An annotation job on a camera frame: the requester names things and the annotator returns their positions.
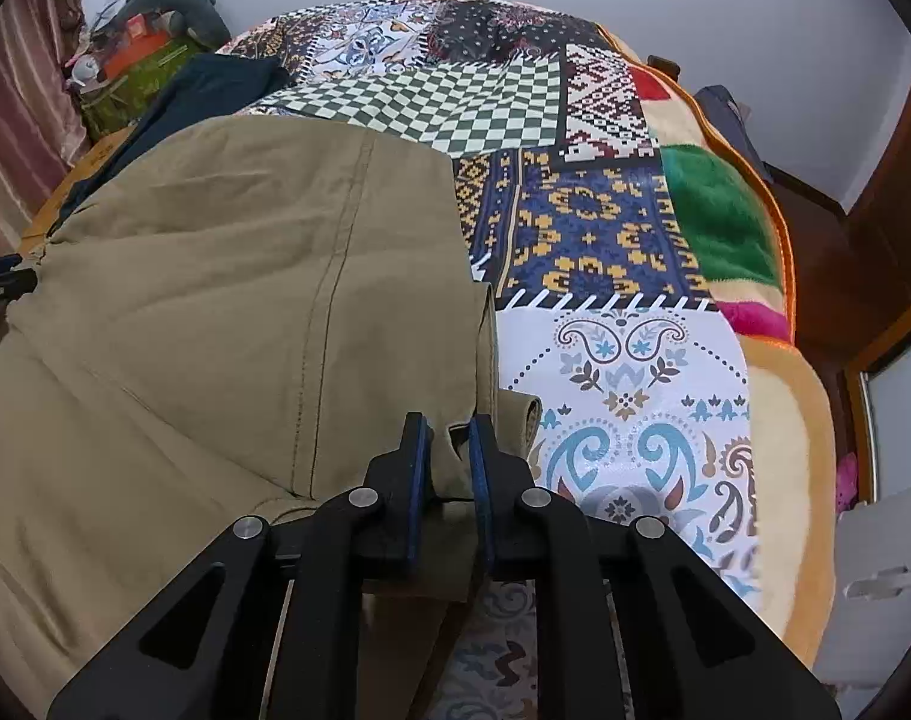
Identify dark navy folded garment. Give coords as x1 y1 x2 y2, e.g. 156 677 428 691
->
47 54 289 234

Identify brown cardboard box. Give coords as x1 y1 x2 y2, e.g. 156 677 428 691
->
18 125 133 257

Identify white plastic chair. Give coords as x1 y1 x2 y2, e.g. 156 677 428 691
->
814 488 911 688

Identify khaki cargo pants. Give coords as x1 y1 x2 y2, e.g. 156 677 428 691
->
0 115 538 715

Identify patchwork patterned bedsheet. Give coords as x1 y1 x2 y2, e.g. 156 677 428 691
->
216 0 762 720

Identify green patterned bag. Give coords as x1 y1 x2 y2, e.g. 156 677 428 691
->
76 37 205 142

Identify orange box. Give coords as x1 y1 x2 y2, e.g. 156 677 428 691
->
89 11 170 82

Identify striped maroon curtain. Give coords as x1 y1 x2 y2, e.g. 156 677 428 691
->
0 0 88 255

